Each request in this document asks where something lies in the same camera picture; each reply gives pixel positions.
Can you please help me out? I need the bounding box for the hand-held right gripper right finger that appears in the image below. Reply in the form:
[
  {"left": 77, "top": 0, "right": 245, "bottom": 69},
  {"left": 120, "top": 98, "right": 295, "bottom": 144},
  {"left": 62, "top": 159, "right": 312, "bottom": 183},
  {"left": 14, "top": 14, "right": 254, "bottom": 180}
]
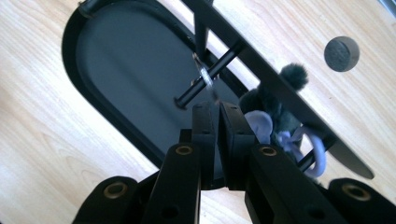
[{"left": 219, "top": 104, "right": 339, "bottom": 224}]

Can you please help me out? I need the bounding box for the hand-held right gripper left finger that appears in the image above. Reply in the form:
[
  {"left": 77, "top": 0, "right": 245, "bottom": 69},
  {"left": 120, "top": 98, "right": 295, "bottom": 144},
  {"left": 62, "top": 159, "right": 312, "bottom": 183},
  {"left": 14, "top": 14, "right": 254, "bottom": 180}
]
[{"left": 141, "top": 102, "right": 221, "bottom": 224}]

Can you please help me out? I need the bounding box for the grey and lavender plush toy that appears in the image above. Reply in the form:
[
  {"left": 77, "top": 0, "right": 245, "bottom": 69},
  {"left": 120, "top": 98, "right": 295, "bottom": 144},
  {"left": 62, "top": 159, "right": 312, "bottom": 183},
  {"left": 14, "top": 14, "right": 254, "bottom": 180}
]
[{"left": 238, "top": 63, "right": 328, "bottom": 180}]

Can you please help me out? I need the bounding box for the silver clasp keychain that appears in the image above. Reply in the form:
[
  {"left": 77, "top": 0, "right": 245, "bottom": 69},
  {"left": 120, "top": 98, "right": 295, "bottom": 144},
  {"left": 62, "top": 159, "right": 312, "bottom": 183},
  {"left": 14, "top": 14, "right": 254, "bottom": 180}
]
[{"left": 191, "top": 51, "right": 222, "bottom": 104}]

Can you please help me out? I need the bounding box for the black oval tray stand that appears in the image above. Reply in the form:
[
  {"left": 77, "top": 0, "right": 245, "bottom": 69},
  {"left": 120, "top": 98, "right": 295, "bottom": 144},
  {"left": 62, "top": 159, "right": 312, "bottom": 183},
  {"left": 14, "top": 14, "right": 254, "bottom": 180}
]
[{"left": 61, "top": 0, "right": 375, "bottom": 190}]

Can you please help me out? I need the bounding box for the grey round disc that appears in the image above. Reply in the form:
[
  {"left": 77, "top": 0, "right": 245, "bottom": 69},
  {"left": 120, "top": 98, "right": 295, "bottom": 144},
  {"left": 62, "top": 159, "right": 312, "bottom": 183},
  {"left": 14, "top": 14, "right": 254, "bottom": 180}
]
[{"left": 323, "top": 35, "right": 361, "bottom": 73}]

